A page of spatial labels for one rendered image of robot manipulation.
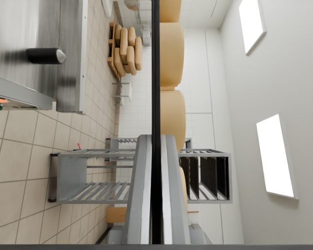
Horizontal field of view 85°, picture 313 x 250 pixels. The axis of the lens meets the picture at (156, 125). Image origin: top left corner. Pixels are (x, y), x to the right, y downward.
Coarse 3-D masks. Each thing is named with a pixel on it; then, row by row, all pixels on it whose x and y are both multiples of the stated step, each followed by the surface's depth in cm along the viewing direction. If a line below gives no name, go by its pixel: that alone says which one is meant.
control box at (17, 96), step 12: (0, 84) 28; (12, 84) 30; (0, 96) 28; (12, 96) 30; (24, 96) 33; (36, 96) 36; (48, 96) 40; (12, 108) 39; (36, 108) 38; (48, 108) 40
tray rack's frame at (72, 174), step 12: (228, 156) 167; (60, 168) 166; (72, 168) 189; (84, 168) 222; (228, 168) 167; (60, 180) 166; (72, 180) 189; (84, 180) 222; (228, 180) 167; (60, 192) 166; (72, 192) 189; (228, 192) 167
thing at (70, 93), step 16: (64, 0) 45; (80, 0) 45; (64, 16) 45; (80, 16) 45; (64, 32) 44; (80, 32) 44; (64, 48) 44; (80, 48) 44; (64, 64) 44; (80, 64) 44; (64, 80) 43; (80, 80) 44; (64, 96) 43; (80, 96) 43; (64, 112) 45; (80, 112) 43
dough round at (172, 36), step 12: (168, 24) 13; (168, 36) 12; (180, 36) 12; (168, 48) 12; (180, 48) 12; (168, 60) 12; (180, 60) 12; (168, 72) 13; (180, 72) 13; (168, 84) 14
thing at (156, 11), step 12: (156, 0) 10; (156, 12) 10; (156, 24) 10; (156, 36) 10; (156, 48) 10; (156, 60) 10; (156, 72) 10; (156, 84) 10; (156, 96) 10; (156, 108) 10; (156, 120) 10; (156, 132) 10; (156, 144) 9; (156, 156) 9; (156, 168) 9; (156, 180) 9; (156, 192) 9; (156, 204) 9; (156, 216) 9; (156, 228) 9; (156, 240) 9
